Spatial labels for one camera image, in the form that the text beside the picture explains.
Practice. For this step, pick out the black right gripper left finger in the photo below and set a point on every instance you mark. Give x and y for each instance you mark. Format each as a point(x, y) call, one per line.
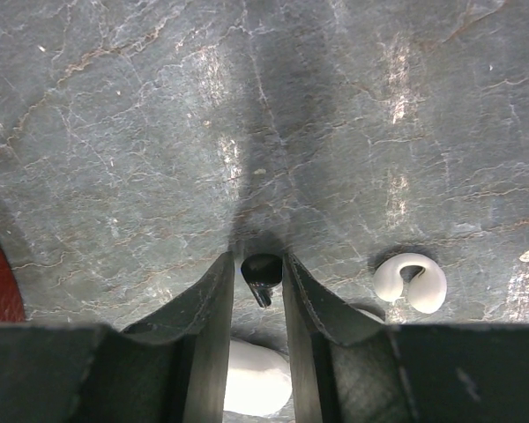
point(169, 366)

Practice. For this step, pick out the white earbud charging case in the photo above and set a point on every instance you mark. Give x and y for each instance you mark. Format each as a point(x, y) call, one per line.
point(258, 380)

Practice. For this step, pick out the black wireless earbud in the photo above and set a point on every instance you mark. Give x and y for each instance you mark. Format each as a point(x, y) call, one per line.
point(262, 272)

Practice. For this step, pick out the white wireless earbud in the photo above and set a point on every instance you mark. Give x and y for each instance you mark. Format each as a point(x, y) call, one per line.
point(427, 289)
point(370, 315)

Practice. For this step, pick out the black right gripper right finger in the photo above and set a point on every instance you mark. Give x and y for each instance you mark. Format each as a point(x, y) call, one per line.
point(347, 367)

